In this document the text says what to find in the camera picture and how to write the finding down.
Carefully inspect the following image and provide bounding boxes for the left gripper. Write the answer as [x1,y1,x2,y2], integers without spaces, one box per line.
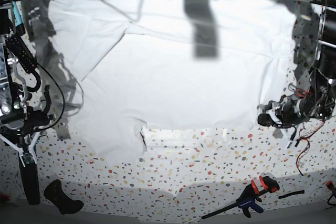
[257,97,314,150]

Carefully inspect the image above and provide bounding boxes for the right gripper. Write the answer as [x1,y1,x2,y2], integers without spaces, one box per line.
[0,107,50,167]

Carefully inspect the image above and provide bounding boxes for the white T-shirt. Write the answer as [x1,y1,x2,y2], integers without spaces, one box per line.
[46,0,296,165]

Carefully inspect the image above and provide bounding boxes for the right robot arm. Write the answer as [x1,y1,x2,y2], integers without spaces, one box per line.
[1,0,59,168]

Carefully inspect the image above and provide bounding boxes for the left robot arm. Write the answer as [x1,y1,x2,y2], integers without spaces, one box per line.
[258,0,335,149]

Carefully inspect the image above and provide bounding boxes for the long black cylindrical case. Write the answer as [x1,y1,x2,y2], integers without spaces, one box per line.
[19,161,40,205]

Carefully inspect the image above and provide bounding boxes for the black game controller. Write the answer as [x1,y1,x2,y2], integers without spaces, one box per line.
[44,179,84,215]

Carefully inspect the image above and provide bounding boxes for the short black rod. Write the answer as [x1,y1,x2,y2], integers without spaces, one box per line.
[278,190,305,199]

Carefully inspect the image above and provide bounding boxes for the black TV remote control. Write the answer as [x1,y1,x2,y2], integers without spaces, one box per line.
[5,34,36,74]

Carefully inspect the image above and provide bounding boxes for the black and orange bar clamp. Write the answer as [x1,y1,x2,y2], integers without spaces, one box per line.
[201,176,280,219]

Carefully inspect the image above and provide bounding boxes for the orange clamp at table edge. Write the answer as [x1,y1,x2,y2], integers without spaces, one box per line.
[326,181,336,207]

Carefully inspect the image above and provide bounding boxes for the light blue box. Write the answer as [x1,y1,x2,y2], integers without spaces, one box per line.
[12,2,26,36]

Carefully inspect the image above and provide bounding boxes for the red and black wire bundle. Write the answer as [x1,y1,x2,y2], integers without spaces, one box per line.
[287,83,334,177]

